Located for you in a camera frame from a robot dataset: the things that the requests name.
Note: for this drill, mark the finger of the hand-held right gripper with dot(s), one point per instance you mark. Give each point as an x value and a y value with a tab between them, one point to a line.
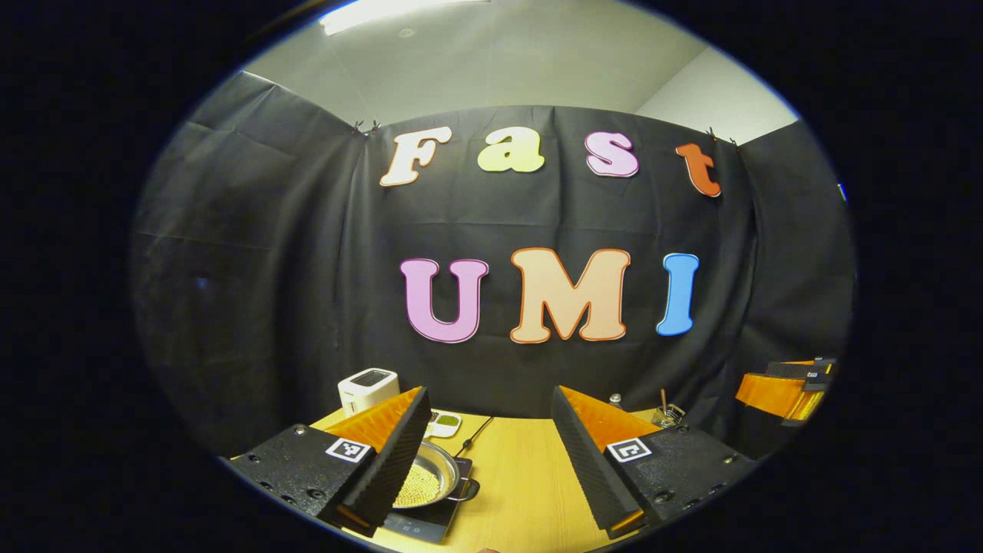
776	395

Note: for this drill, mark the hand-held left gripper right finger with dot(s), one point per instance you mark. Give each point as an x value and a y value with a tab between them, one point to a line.
584	461

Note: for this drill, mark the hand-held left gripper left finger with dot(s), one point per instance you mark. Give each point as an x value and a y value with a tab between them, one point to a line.
399	461

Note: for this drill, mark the black induction cooktop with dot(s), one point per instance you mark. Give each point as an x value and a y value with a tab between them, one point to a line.
421	527

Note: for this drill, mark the white divided dish of beans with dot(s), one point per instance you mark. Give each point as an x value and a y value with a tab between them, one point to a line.
445	422

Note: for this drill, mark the white toaster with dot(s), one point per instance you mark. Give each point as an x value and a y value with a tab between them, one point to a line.
367	392

